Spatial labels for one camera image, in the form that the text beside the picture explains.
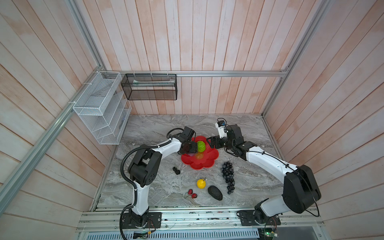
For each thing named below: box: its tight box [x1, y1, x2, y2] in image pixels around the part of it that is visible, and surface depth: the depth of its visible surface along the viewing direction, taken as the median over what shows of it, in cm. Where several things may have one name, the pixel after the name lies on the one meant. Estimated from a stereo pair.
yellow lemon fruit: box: [196, 179, 207, 189], surface depth 83 cm
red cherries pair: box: [184, 189, 198, 199], surface depth 83 cm
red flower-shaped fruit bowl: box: [181, 135, 219, 170], surface depth 97 cm
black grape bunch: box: [221, 161, 235, 195], surface depth 86 cm
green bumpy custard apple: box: [197, 140, 206, 153], surface depth 97 cm
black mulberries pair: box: [172, 166, 181, 175], surface depth 92 cm
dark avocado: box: [207, 185, 223, 201], surface depth 80 cm
